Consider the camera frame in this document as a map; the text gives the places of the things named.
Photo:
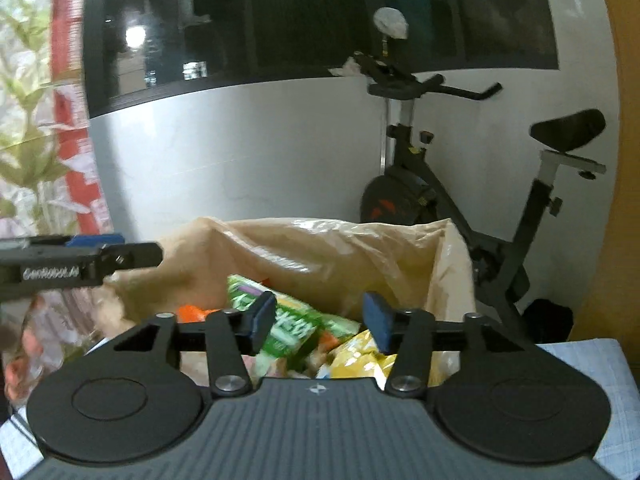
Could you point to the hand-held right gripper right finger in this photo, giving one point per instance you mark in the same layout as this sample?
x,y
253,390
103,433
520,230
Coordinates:
x,y
380,320

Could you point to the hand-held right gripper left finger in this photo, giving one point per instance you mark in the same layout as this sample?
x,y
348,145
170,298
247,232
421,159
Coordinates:
x,y
262,320

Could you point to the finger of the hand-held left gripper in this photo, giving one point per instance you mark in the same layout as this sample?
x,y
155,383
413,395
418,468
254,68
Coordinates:
x,y
132,257
95,239

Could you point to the green snack packet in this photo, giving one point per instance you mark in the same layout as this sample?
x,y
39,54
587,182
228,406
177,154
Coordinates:
x,y
300,330

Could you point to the yellow snack packet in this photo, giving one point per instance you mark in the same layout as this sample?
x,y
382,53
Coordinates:
x,y
357,355

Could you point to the orange snack packet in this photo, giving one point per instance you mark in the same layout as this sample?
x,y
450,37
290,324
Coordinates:
x,y
192,314

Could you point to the cardboard box with plastic liner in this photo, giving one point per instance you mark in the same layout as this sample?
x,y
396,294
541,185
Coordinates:
x,y
325,255

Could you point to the black exercise bike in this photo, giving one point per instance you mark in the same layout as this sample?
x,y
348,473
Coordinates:
x,y
400,200

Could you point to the bamboo print curtain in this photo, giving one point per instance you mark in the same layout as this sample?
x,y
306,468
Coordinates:
x,y
30,110

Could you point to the black bag on floor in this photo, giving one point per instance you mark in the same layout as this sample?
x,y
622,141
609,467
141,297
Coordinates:
x,y
547,320

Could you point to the pale checked cloth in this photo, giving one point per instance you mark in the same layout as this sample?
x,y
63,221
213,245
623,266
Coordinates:
x,y
600,370

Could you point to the crumpled white tissue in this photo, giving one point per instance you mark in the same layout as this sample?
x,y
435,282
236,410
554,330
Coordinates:
x,y
345,66

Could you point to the wooden cabinet panel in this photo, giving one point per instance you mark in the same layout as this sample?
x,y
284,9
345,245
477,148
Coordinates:
x,y
620,185

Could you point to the white plastic bag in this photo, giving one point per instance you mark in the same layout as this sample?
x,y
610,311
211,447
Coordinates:
x,y
391,22

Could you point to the dark sliding window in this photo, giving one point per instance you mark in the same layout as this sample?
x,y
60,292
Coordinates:
x,y
310,15

